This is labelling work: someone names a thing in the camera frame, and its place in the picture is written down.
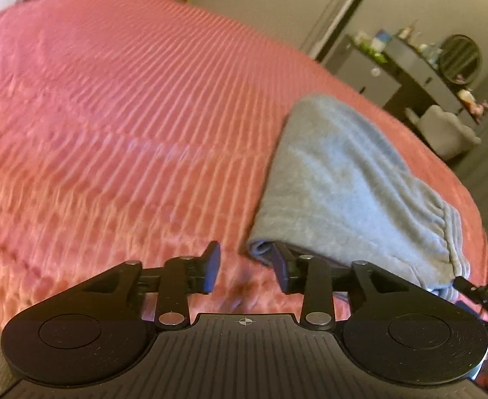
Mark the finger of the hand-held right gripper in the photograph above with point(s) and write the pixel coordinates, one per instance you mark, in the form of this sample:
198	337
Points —
465	287

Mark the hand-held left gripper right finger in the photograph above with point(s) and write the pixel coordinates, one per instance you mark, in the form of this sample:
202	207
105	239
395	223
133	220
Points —
279	271

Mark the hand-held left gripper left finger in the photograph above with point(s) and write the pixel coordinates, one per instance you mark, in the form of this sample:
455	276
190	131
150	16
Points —
213	267

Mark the grey sweat pants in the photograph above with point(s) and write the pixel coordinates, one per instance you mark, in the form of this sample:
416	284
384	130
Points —
352	183

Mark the white upholstered chair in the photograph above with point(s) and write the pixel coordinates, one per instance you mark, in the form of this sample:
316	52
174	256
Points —
443	133

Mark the pink ribbed blanket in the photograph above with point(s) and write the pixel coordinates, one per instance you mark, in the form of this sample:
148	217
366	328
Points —
123	133

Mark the pink plush toy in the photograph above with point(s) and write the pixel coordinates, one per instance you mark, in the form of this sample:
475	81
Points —
474	104

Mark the grey nightstand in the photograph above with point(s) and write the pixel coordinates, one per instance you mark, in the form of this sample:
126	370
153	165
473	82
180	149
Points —
364	77

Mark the grey vanity desk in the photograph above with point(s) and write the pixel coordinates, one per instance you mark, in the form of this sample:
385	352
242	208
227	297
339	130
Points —
422	77

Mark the round black-framed mirror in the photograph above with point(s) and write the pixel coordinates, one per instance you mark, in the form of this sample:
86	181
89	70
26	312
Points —
460	59

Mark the blue and white box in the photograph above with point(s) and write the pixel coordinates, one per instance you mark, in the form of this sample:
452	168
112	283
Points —
381	41

